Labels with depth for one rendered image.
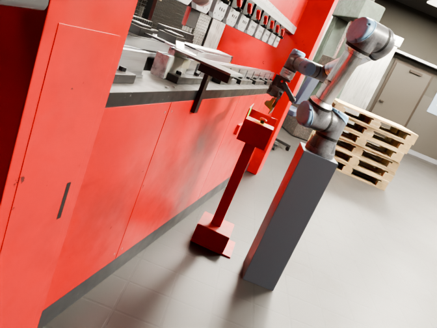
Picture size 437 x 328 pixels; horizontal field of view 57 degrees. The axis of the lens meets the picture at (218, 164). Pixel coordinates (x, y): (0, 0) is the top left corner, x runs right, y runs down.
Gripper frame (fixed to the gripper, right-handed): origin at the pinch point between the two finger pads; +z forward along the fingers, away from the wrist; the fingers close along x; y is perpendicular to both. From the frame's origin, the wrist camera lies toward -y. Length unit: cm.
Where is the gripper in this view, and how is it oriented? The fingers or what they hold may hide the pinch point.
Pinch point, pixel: (270, 112)
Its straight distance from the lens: 225.7
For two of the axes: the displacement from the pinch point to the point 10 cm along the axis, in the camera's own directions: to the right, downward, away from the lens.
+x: -1.8, 2.4, -9.5
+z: -4.4, 8.4, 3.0
